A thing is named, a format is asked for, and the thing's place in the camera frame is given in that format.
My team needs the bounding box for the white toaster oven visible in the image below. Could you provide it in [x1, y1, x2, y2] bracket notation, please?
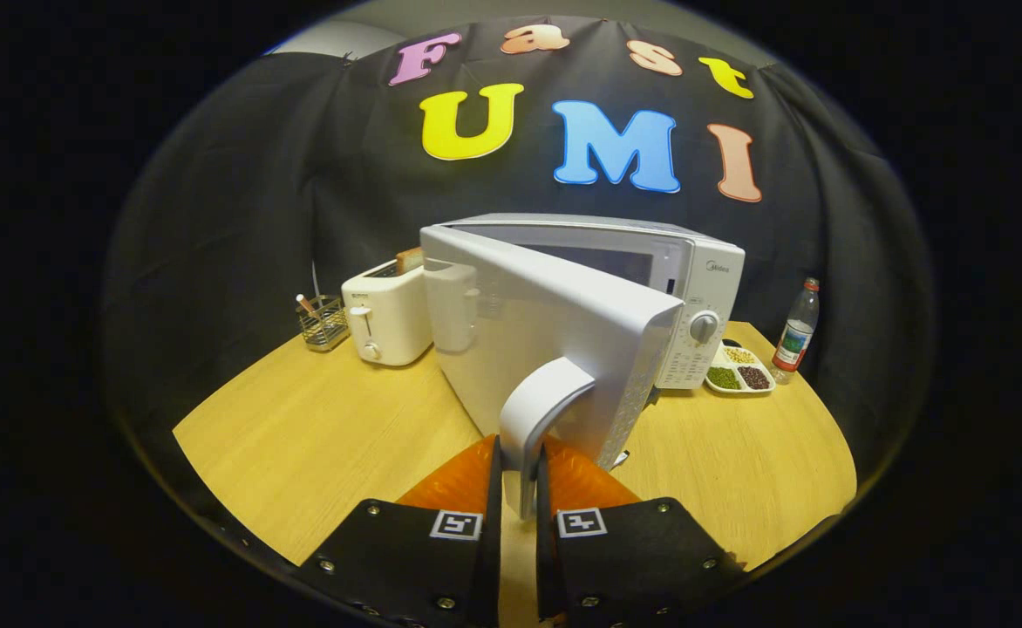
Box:
[419, 213, 746, 520]

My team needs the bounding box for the clear plastic bottle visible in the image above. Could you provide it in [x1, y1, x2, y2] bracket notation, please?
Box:
[770, 277, 821, 385]

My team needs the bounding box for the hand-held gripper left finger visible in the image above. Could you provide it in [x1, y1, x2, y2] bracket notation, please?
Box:
[297, 434, 505, 628]

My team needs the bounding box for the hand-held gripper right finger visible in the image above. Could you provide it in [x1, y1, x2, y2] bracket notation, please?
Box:
[535, 440, 747, 628]

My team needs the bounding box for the white divided dish with beans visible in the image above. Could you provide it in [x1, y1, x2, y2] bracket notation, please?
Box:
[705, 342, 777, 396]

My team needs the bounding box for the white toaster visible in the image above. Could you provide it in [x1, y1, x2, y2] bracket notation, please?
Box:
[341, 257, 435, 367]

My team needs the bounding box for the black backdrop cloth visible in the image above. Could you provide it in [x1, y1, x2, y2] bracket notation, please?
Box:
[101, 13, 935, 489]

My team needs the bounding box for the wire mesh basket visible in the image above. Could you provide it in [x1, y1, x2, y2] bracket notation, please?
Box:
[296, 295, 351, 352]

